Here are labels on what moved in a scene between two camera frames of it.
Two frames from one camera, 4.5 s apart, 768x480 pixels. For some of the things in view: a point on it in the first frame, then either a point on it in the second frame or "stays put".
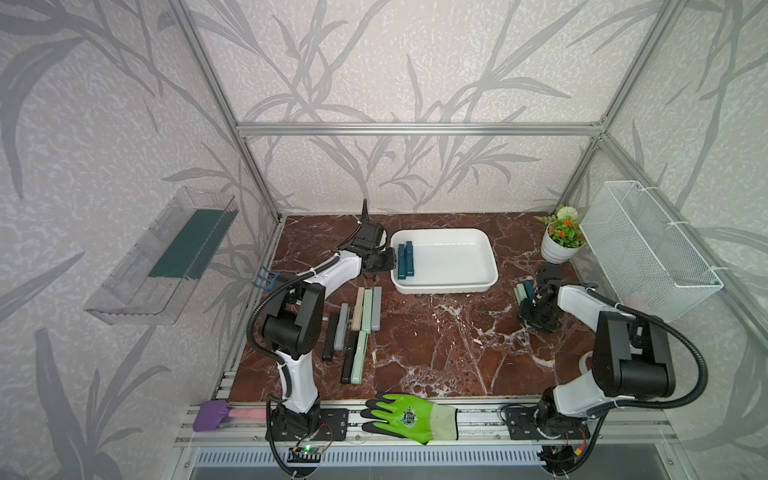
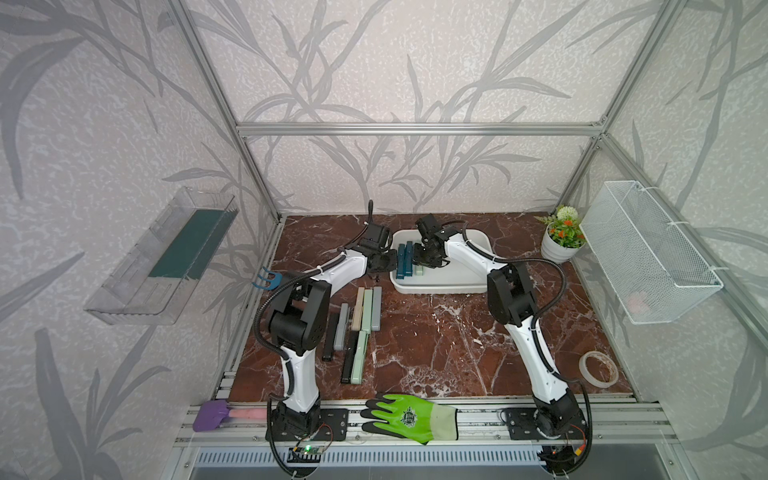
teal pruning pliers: (401, 262) stays put
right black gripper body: (541, 318) to (421, 256)
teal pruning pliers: (409, 259) stays put
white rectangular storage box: (447, 260) stays put
